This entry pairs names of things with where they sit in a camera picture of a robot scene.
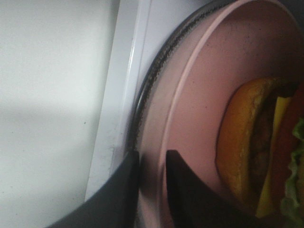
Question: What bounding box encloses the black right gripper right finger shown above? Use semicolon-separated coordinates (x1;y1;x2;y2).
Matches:
166;150;261;228

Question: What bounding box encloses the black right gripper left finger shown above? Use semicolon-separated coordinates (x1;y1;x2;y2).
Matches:
50;151;139;228

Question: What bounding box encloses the burger with lettuce and cheese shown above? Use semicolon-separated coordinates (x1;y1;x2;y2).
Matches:
216;77;304;228

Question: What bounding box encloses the pink round plate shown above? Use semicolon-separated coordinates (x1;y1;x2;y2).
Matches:
135;0;304;228

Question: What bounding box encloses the white microwave oven body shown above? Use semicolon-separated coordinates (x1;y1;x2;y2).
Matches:
84;0;214;202

